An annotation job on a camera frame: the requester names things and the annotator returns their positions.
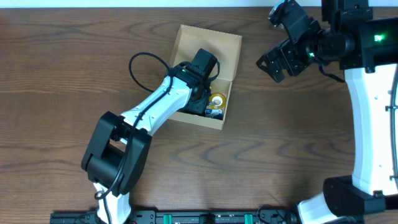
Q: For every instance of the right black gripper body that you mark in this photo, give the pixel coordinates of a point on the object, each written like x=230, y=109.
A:
x=288, y=57

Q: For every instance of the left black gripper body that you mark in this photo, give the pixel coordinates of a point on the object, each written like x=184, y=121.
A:
x=199, y=104

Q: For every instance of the clear tape roll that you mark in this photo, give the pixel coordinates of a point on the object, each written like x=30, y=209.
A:
x=216, y=101

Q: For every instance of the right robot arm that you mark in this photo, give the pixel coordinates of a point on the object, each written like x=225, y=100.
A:
x=366, y=50

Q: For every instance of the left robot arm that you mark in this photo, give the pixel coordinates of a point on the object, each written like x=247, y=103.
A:
x=117, y=151

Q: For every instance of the open cardboard box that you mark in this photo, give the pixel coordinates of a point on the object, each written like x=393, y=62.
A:
x=226, y=48

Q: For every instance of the black aluminium mounting rail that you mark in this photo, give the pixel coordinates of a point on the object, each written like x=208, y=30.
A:
x=270, y=216

